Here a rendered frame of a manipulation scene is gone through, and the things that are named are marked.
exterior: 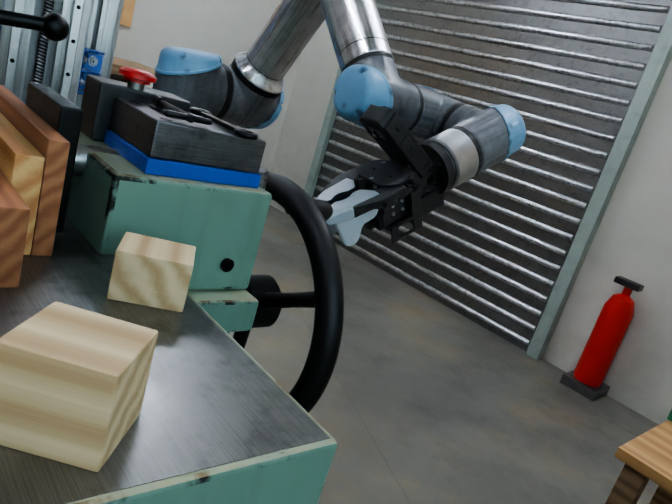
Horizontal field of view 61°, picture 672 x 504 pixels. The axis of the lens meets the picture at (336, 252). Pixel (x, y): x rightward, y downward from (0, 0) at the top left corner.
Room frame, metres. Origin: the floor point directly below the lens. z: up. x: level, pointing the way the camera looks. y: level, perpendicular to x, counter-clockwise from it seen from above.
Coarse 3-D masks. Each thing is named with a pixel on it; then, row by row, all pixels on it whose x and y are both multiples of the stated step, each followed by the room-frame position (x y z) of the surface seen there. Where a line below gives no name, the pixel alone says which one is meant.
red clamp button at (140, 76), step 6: (126, 66) 0.49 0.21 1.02; (120, 72) 0.48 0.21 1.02; (126, 72) 0.47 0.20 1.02; (132, 72) 0.47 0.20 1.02; (138, 72) 0.48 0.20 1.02; (144, 72) 0.48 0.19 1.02; (126, 78) 0.48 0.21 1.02; (132, 78) 0.48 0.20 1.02; (138, 78) 0.47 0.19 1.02; (144, 78) 0.48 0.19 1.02; (150, 78) 0.48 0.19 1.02; (156, 78) 0.49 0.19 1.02; (144, 84) 0.48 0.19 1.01
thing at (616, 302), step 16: (624, 288) 2.75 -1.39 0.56; (640, 288) 2.71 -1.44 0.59; (608, 304) 2.74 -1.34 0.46; (624, 304) 2.70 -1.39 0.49; (608, 320) 2.70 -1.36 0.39; (624, 320) 2.68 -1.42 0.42; (592, 336) 2.74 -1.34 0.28; (608, 336) 2.69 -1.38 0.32; (592, 352) 2.71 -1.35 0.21; (608, 352) 2.68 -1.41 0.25; (576, 368) 2.76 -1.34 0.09; (592, 368) 2.69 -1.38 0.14; (608, 368) 2.70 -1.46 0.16; (576, 384) 2.69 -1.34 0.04; (592, 384) 2.68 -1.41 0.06; (592, 400) 2.63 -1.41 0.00
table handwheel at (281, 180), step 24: (288, 192) 0.57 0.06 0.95; (312, 216) 0.55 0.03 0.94; (312, 240) 0.53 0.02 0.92; (312, 264) 0.52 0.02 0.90; (336, 264) 0.52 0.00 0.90; (264, 288) 0.59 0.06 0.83; (336, 288) 0.51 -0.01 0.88; (264, 312) 0.58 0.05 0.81; (336, 312) 0.50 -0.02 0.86; (240, 336) 0.59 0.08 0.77; (312, 336) 0.51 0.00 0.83; (336, 336) 0.50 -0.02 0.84; (312, 360) 0.50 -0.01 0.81; (336, 360) 0.51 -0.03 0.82; (312, 384) 0.49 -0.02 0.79; (312, 408) 0.51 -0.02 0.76
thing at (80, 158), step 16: (32, 96) 0.43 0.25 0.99; (48, 96) 0.40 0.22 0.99; (48, 112) 0.39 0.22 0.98; (64, 112) 0.38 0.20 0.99; (80, 112) 0.38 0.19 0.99; (64, 128) 0.38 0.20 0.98; (80, 128) 0.39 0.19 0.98; (80, 144) 0.43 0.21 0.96; (80, 160) 0.42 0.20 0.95; (64, 192) 0.38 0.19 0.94; (64, 208) 0.38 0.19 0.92
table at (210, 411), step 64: (64, 256) 0.36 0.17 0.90; (0, 320) 0.26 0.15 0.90; (128, 320) 0.30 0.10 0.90; (192, 320) 0.32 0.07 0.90; (192, 384) 0.25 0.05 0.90; (256, 384) 0.27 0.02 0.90; (0, 448) 0.18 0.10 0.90; (128, 448) 0.20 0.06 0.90; (192, 448) 0.21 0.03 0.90; (256, 448) 0.22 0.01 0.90; (320, 448) 0.24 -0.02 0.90
